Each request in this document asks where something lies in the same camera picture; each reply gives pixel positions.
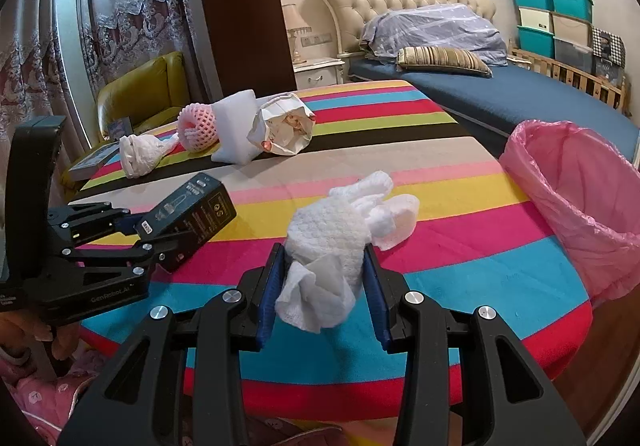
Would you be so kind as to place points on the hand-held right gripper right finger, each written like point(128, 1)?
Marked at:
point(377, 296)

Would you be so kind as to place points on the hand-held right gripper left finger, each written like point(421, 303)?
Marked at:
point(270, 296)

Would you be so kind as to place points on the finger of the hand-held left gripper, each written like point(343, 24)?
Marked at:
point(150, 253)
point(100, 223)

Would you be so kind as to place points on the black printed box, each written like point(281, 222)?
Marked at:
point(200, 206)

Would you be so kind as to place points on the white knotted paper towel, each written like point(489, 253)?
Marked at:
point(330, 236)

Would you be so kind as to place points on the white knotted plastic bag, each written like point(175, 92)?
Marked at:
point(140, 154)

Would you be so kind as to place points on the pink foam fruit net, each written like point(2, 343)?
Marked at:
point(197, 126)

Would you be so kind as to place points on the bin with pink liner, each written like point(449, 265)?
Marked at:
point(565, 206)

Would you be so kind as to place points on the person's left hand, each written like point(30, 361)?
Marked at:
point(65, 341)

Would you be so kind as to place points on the flat picture box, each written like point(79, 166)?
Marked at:
point(92, 161)

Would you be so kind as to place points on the rainbow striped tablecloth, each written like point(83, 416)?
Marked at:
point(450, 286)

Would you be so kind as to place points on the small standing picture card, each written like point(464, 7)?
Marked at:
point(120, 128)

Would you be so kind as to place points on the yellow leather armchair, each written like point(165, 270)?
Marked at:
point(150, 86)

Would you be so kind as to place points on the white foam sleeve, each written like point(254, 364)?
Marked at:
point(235, 126)

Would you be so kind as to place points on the patterned lace curtain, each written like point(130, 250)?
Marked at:
point(30, 66)
point(140, 1)

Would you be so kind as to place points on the crumpled white paper bag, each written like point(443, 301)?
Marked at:
point(282, 126)

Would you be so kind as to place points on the person's pink pyjamas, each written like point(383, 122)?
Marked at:
point(40, 401)

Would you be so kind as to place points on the white nightstand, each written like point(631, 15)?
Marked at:
point(320, 71)

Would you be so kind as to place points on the gold striped pillow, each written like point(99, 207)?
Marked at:
point(445, 59)

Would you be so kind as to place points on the blue bed mattress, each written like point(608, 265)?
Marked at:
point(525, 96)

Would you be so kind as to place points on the brown wooden wardrobe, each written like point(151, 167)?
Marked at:
point(240, 1)

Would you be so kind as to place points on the lilac folded quilt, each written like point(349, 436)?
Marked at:
point(440, 31)

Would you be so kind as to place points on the beige table lamp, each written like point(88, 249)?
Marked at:
point(296, 21)

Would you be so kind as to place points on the grey clear storage box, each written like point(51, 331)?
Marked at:
point(572, 55)

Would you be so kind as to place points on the cream storage box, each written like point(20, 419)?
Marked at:
point(535, 19)

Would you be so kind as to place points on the clear plastic bag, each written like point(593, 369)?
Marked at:
point(607, 71)

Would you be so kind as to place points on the beige storage box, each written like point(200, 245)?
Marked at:
point(570, 29)

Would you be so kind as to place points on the black white checkered bag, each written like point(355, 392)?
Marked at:
point(607, 44)

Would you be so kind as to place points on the wall switch panel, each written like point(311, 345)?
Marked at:
point(317, 39)

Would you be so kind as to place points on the wooden crib rail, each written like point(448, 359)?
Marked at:
point(570, 74)

